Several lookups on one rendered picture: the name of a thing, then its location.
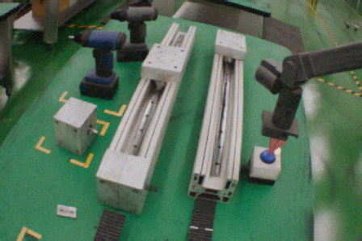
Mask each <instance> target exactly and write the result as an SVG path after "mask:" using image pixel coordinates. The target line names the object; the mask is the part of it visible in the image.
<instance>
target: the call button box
mask: <svg viewBox="0 0 362 241"><path fill-rule="evenodd" d="M264 150H267V148H263V147H259V146H254V148H253V150H252V153H251V156H250V159H249V162H248V165H243V166H242V171H245V172H247V178H246V182H247V183H250V184H251V183H254V184H263V185H269V186H273V185H274V183H275V182H276V179H277V177H278V175H279V174H280V153H279V154H276V153H275V152H274V153H275V155H276V157H275V159H274V160H273V161H272V162H270V163H269V162H267V161H265V160H264V159H262V157H261V154H262V152H263V151H264Z"/></svg>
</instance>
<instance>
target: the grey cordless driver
mask: <svg viewBox="0 0 362 241"><path fill-rule="evenodd" d="M108 16H110V18H111V19H114V20H119V22H124V21H126V22H130V23H128V30H130V31H129V35H130V39H129V40H126V43H125V45H124V48H123V49H121V50H120V51H118V49H117V50H116V60H117V61H118V62H126V61H144V60H145V59H146V57H147V55H149V46H148V45H147V43H146V42H145V38H146V37H147V31H146V25H147V23H145V22H144V21H147V22H151V20H152V21H155V20H156V19H157V17H158V9H157V7H155V8H152V7H129V8H128V9H126V8H121V9H119V10H118V11H114V12H112V13H111V15H104V16H103V17H108Z"/></svg>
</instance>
